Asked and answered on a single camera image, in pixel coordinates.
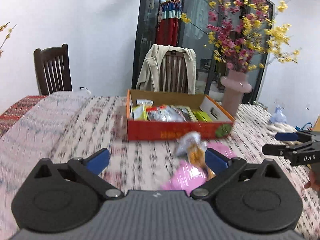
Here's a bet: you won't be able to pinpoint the pink snack packet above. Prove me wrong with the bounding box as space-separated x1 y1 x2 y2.
207 142 236 159
161 160 207 196

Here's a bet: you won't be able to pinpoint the green snack bar packet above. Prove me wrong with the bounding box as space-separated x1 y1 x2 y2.
192 110 213 122

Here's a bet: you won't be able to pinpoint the green white snack packet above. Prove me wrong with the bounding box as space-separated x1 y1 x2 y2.
132 99 153 121

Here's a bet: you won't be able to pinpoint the red silver snack bag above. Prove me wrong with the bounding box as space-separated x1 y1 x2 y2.
146 105 197 122

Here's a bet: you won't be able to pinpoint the person's right hand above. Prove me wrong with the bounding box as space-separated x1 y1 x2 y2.
304 170 320 192

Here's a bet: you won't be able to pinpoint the white cloth gloves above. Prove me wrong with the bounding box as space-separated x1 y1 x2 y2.
267 122 297 133

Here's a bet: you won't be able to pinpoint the blue white plastic bag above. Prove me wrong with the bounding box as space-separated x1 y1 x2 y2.
270 105 287 124

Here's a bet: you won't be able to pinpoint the yellow thermos jug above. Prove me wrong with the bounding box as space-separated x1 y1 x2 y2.
312 115 320 132

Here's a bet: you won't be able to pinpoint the orange cracker snack packet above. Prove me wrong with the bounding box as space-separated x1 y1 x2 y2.
175 131 201 156

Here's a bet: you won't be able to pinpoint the folded pale striped blanket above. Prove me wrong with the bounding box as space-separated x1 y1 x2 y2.
1 91 91 239

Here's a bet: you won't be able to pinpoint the pink glass vase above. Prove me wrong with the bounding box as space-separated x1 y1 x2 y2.
220 70 252 116

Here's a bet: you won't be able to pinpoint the calligraphy print tablecloth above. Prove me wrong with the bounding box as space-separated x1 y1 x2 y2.
0 94 320 240

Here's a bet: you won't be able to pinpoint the red orange cardboard box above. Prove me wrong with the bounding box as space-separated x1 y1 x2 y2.
126 89 235 141

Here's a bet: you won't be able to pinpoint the wooden chair with jacket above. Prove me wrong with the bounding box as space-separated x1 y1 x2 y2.
159 50 188 93

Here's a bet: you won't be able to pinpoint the beige jacket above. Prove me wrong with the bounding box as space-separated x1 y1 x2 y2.
136 44 196 94

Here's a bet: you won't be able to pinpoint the dark wooden chair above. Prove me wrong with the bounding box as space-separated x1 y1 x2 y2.
33 43 72 95

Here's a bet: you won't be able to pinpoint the yellow and pink flower branches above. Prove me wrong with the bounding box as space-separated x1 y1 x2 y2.
179 0 301 74

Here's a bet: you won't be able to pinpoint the dark glass sliding door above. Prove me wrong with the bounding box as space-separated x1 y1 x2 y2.
131 0 276 104

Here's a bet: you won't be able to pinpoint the red blue hanging garment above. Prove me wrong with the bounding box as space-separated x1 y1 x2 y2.
155 0 182 46

